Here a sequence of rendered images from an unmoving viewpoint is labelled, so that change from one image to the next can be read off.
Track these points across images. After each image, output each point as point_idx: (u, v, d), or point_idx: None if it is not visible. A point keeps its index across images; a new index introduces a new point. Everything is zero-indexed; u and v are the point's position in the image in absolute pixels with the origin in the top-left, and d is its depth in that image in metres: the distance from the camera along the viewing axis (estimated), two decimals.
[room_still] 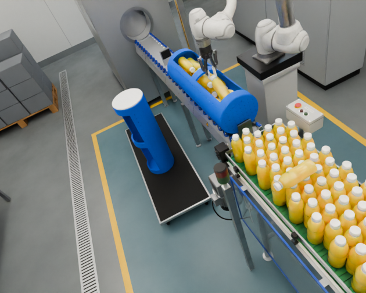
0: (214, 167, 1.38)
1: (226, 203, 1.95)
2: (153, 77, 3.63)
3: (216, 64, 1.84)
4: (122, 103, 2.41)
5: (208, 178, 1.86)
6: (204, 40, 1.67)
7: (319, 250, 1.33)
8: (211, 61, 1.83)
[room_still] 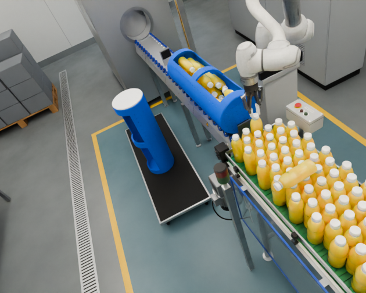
0: (214, 167, 1.38)
1: (226, 203, 1.95)
2: (153, 77, 3.63)
3: (261, 102, 1.60)
4: (122, 103, 2.41)
5: (208, 178, 1.86)
6: (251, 78, 1.43)
7: (319, 250, 1.33)
8: (255, 99, 1.59)
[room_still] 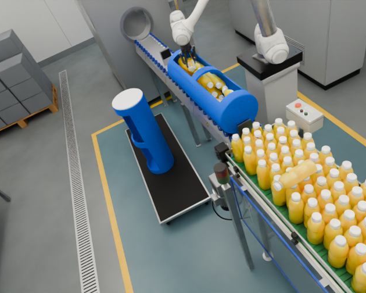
0: (214, 167, 1.38)
1: (226, 203, 1.95)
2: (153, 77, 3.63)
3: (195, 58, 2.16)
4: (122, 103, 2.41)
5: (208, 178, 1.86)
6: None
7: (319, 250, 1.33)
8: (190, 56, 2.15)
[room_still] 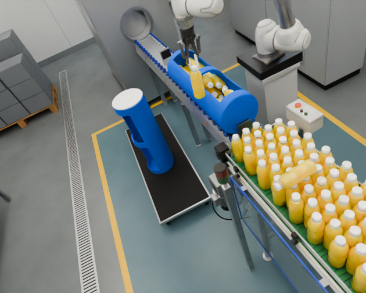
0: (214, 167, 1.38)
1: (226, 203, 1.95)
2: (153, 77, 3.63)
3: (199, 52, 1.63)
4: (122, 103, 2.41)
5: (208, 178, 1.86)
6: (185, 20, 1.46)
7: (319, 250, 1.33)
8: (193, 48, 1.62)
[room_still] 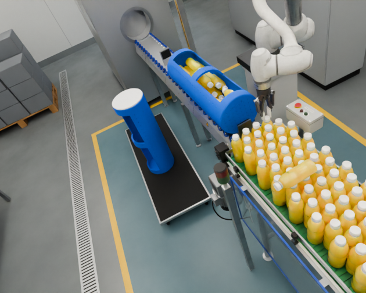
0: (214, 167, 1.38)
1: (226, 203, 1.95)
2: (153, 77, 3.63)
3: (273, 105, 1.66)
4: (122, 103, 2.41)
5: (208, 178, 1.86)
6: (265, 83, 1.49)
7: (319, 250, 1.33)
8: (266, 102, 1.65)
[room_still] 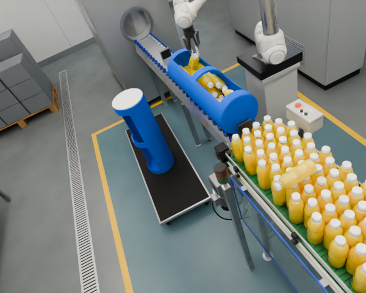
0: (214, 167, 1.38)
1: (226, 203, 1.95)
2: (153, 77, 3.63)
3: (198, 43, 2.11)
4: (122, 103, 2.41)
5: (208, 178, 1.86)
6: None
7: (319, 250, 1.33)
8: (194, 41, 2.10)
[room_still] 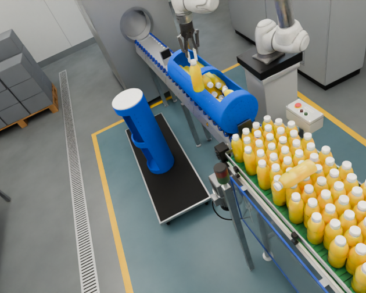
0: (214, 167, 1.38)
1: (226, 203, 1.95)
2: (153, 77, 3.63)
3: (198, 46, 1.68)
4: (122, 103, 2.41)
5: (208, 178, 1.86)
6: (185, 15, 1.51)
7: (319, 250, 1.33)
8: (192, 42, 1.67)
